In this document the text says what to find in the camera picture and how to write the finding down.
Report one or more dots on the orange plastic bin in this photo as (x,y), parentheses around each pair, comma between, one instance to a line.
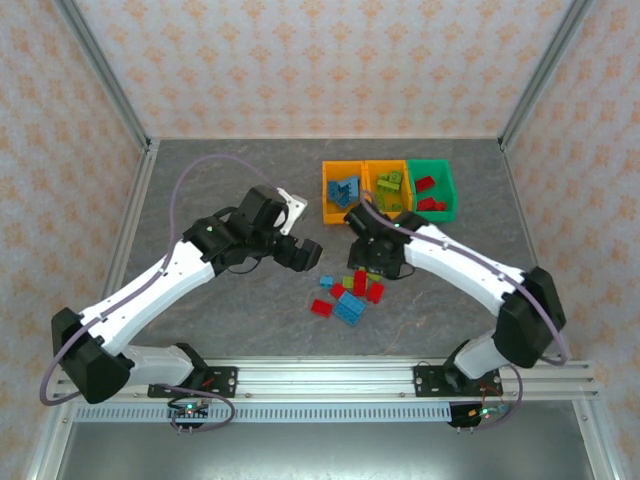
(371,172)
(325,200)

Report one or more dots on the aluminium table side rail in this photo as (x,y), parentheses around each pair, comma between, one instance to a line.
(520,210)
(132,240)

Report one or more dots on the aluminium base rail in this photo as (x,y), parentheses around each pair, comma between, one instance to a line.
(325,380)

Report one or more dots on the small circuit board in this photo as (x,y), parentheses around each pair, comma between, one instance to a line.
(482,412)
(189,409)

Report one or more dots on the olive green lego brick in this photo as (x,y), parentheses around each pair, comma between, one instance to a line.
(348,284)

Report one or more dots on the aluminium frame post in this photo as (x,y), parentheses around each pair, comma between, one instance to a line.
(105,75)
(545,75)

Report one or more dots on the large blue lego brick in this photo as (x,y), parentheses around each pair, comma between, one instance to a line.
(350,309)

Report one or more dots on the red lego brick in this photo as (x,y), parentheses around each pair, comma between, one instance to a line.
(441,206)
(375,291)
(360,282)
(322,307)
(337,290)
(425,183)
(426,204)

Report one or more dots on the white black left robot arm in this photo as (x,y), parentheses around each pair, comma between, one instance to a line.
(150,295)

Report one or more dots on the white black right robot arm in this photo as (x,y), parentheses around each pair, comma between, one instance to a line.
(460,260)

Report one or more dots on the green plastic bin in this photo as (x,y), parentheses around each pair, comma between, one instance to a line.
(450,190)

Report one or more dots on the small blue lego brick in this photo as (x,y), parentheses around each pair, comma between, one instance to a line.
(326,281)

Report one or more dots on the long lime green lego brick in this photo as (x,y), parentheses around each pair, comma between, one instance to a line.
(384,201)
(395,190)

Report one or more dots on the grey metal sheet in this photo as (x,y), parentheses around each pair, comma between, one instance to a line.
(325,452)

